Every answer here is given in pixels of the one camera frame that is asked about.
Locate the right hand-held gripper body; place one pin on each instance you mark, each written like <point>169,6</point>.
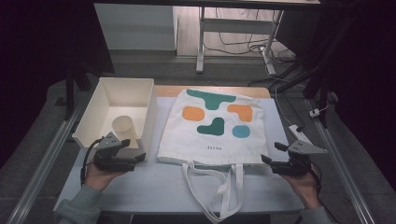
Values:
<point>291,167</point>

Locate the person's left hand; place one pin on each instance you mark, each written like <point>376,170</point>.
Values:
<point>98,179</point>

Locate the white cabinet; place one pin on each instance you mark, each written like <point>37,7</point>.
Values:
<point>137,28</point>

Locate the black metal stand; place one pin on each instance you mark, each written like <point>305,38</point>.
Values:
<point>317,77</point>
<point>70,93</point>

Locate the flat white box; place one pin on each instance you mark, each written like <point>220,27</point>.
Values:
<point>299,133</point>

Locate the white plastic bin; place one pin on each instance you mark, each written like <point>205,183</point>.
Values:
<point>124,93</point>

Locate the white tote bag coloured shapes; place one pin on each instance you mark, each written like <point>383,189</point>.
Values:
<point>186,140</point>

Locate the small white plug adapter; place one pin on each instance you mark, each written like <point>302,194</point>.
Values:
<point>315,113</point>

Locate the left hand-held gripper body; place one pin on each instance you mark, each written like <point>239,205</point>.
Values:
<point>107,160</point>

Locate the white cup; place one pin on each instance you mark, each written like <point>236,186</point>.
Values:
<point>124,127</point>

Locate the white metal desk frame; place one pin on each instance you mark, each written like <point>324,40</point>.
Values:
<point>233,25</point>

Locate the person's right hand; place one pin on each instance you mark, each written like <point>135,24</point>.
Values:
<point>308,189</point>

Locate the pale blue table mat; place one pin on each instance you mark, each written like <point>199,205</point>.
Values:
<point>149,186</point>

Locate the aluminium rail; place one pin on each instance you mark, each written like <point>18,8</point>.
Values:
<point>342,168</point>
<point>43,161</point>

